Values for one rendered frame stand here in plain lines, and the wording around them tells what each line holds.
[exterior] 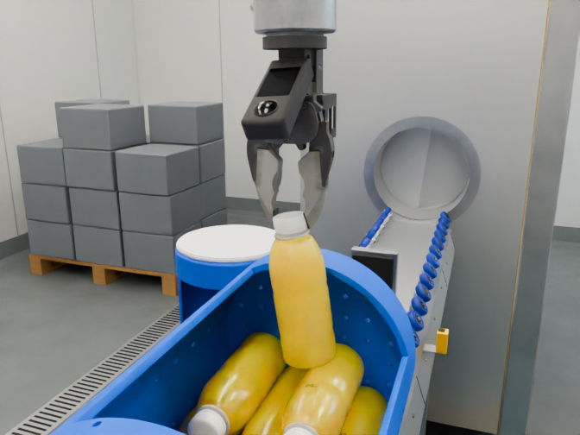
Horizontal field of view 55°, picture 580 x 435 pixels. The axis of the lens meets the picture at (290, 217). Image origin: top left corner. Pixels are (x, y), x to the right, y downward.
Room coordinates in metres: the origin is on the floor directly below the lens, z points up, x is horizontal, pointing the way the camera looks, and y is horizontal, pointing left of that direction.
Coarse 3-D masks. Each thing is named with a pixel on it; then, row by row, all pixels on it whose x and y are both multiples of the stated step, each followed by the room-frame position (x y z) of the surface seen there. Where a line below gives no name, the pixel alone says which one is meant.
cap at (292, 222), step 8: (280, 216) 0.62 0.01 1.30; (288, 216) 0.61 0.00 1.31; (296, 216) 0.60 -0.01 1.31; (280, 224) 0.60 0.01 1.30; (288, 224) 0.60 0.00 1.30; (296, 224) 0.60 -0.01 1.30; (304, 224) 0.60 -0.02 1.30; (280, 232) 0.60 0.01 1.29; (288, 232) 0.60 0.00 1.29; (296, 232) 0.60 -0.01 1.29
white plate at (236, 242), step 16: (240, 224) 1.48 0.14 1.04; (192, 240) 1.34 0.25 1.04; (208, 240) 1.34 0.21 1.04; (224, 240) 1.34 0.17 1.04; (240, 240) 1.34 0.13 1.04; (256, 240) 1.34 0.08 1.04; (272, 240) 1.34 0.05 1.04; (192, 256) 1.23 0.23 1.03; (208, 256) 1.22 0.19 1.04; (224, 256) 1.22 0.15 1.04; (240, 256) 1.22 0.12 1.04; (256, 256) 1.23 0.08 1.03
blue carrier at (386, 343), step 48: (240, 288) 0.74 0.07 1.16; (336, 288) 0.69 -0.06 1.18; (384, 288) 0.66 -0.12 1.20; (192, 336) 0.64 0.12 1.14; (240, 336) 0.74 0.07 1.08; (336, 336) 0.69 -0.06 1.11; (384, 336) 0.67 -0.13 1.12; (144, 384) 0.54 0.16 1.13; (192, 384) 0.64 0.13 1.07; (384, 384) 0.67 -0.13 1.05; (96, 432) 0.33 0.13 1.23; (144, 432) 0.32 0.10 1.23; (384, 432) 0.46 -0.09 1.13
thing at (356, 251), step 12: (360, 252) 1.13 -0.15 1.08; (372, 252) 1.12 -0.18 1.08; (384, 252) 1.12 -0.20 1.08; (396, 252) 1.12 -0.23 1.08; (372, 264) 1.11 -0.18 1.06; (384, 264) 1.10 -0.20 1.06; (396, 264) 1.11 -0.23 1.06; (384, 276) 1.10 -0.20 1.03; (396, 276) 1.12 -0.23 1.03; (396, 288) 1.13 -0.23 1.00
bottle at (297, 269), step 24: (288, 240) 0.60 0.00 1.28; (312, 240) 0.61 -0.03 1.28; (288, 264) 0.58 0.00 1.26; (312, 264) 0.59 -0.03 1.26; (288, 288) 0.58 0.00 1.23; (312, 288) 0.58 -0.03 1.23; (288, 312) 0.58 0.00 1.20; (312, 312) 0.58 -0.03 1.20; (288, 336) 0.58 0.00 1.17; (312, 336) 0.58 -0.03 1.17; (288, 360) 0.58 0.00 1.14; (312, 360) 0.57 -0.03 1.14
